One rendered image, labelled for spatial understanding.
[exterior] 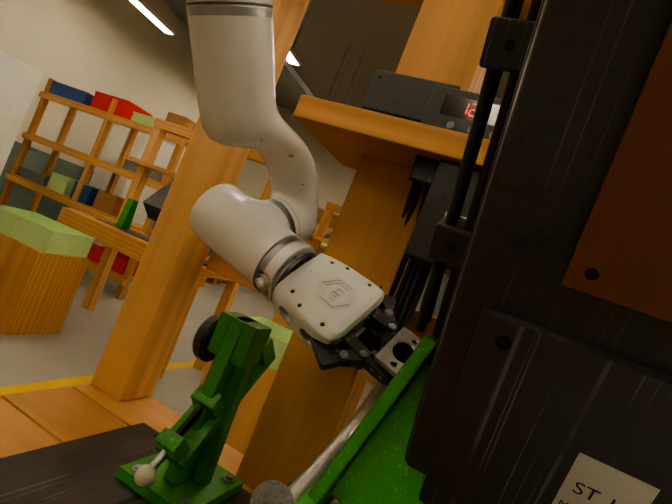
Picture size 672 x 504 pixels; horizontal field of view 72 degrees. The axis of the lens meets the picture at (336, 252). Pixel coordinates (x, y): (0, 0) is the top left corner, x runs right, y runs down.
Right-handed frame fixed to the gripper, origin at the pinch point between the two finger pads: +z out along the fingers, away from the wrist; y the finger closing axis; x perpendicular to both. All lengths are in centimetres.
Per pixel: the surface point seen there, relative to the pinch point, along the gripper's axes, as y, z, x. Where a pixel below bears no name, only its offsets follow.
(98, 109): 200, -527, 301
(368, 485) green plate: -13.4, 6.2, -3.5
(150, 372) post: -9, -43, 51
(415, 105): 34.1, -23.8, -8.5
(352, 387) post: 7.9, -6.2, 26.8
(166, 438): -18.8, -18.6, 22.9
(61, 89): 191, -602, 307
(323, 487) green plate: -16.0, 3.5, -2.7
